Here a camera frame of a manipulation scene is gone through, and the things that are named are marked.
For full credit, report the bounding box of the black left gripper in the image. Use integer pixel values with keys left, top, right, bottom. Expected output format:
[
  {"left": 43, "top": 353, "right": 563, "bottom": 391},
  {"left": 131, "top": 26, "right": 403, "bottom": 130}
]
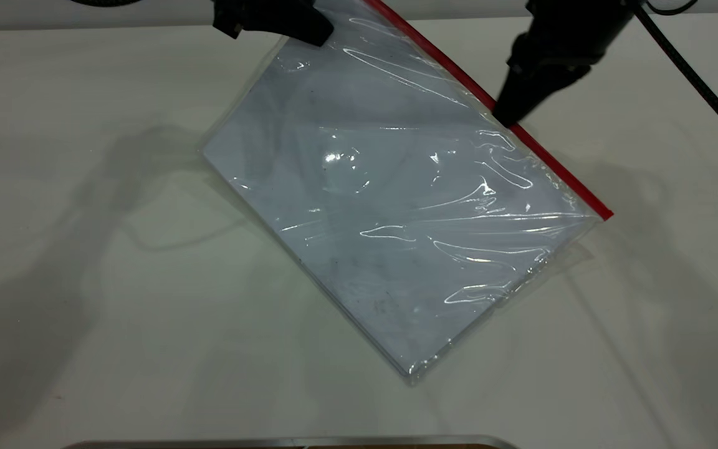
[{"left": 212, "top": 0, "right": 335, "bottom": 48}]

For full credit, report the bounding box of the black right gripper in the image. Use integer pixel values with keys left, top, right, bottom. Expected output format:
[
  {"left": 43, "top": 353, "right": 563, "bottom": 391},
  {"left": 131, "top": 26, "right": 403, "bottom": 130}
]
[{"left": 492, "top": 0, "right": 639, "bottom": 129}]

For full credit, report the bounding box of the clear plastic zip bag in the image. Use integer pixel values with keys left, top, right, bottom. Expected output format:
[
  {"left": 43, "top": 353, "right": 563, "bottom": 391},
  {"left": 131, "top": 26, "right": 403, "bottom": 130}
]
[{"left": 200, "top": 0, "right": 615, "bottom": 384}]

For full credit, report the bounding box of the white paper stack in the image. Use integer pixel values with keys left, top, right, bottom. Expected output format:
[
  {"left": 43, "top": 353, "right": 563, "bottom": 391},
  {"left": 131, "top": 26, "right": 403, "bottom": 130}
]
[{"left": 204, "top": 6, "right": 596, "bottom": 374}]

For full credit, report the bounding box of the black braided cable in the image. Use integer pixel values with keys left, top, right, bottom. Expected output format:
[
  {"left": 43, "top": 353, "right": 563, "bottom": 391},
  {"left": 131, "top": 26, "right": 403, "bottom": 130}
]
[{"left": 632, "top": 0, "right": 718, "bottom": 161}]

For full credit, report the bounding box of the black curved cable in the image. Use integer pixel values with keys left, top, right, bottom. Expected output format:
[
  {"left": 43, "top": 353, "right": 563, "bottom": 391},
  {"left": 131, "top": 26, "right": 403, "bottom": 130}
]
[{"left": 71, "top": 0, "right": 146, "bottom": 9}]

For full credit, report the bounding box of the grey metal frame edge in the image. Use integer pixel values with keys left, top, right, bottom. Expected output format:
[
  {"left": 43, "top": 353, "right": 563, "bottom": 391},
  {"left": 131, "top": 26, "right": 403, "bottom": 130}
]
[{"left": 62, "top": 435, "right": 520, "bottom": 449}]

